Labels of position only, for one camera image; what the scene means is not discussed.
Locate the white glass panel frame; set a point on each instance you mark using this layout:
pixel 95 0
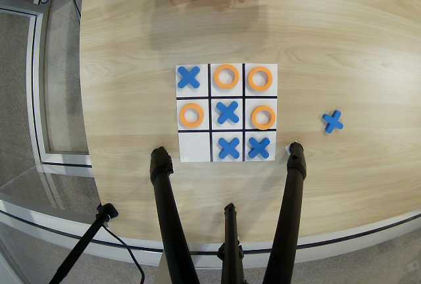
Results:
pixel 33 100

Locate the short black tripod leg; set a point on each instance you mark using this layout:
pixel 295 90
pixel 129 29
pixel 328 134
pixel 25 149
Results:
pixel 231 231

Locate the small white tag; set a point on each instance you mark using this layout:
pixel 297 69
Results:
pixel 287 149

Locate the blue foam cross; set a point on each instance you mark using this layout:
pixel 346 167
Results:
pixel 333 122
pixel 259 148
pixel 229 148
pixel 228 112
pixel 188 77

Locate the white tic-tac-toe grid board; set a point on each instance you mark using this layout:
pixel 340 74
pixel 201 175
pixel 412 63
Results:
pixel 194 147

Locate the thin black stand pole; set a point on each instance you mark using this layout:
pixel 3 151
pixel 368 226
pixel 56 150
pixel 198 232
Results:
pixel 82 244

